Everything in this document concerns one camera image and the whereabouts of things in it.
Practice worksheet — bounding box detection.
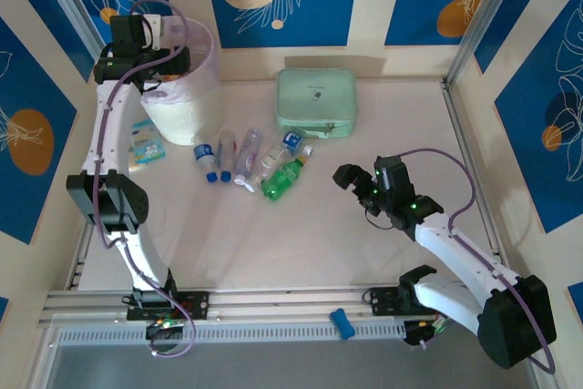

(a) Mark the mint green zip pouch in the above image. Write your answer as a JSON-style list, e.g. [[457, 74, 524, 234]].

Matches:
[[275, 67, 359, 139]]

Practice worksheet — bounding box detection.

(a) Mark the aluminium side rail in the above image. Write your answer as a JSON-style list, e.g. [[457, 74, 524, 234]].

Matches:
[[63, 92, 131, 292], [440, 81, 547, 312]]

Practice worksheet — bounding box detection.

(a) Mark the white plastic waste bin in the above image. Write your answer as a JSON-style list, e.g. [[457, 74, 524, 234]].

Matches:
[[136, 15, 224, 147]]

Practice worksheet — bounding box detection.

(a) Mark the aluminium frame post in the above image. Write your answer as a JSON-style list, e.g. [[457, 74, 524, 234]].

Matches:
[[34, 0, 131, 98], [445, 0, 533, 89]]

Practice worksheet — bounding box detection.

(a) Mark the blue snack packet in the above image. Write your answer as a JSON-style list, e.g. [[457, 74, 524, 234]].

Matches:
[[127, 118, 168, 163]]

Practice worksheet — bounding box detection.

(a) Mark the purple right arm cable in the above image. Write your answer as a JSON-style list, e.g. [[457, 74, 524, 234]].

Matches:
[[394, 147, 557, 376]]

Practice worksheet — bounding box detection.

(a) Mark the aluminium mounting rail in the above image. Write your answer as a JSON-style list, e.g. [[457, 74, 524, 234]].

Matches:
[[38, 288, 547, 329]]

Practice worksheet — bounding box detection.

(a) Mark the red label bottle, blue cap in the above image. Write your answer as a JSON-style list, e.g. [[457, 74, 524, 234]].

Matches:
[[217, 129, 238, 183]]

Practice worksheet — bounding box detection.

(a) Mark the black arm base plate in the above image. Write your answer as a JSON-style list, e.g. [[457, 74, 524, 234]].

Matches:
[[367, 286, 456, 317], [126, 291, 211, 322]]

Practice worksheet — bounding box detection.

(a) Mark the small wired control board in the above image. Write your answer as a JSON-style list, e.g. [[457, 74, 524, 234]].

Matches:
[[403, 311, 461, 349], [145, 315, 186, 340]]

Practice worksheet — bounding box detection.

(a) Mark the grey slotted cable duct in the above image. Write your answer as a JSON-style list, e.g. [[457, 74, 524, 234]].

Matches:
[[56, 319, 407, 348]]

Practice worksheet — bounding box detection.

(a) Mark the pink plastic bin liner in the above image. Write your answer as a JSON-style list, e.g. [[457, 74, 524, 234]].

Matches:
[[138, 15, 220, 107]]

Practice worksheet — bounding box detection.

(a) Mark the green white label clear bottle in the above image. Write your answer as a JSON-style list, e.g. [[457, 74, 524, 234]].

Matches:
[[244, 145, 287, 193]]

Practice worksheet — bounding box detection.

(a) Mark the blue foam bone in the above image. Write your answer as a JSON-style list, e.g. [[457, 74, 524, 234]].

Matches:
[[328, 308, 355, 341]]

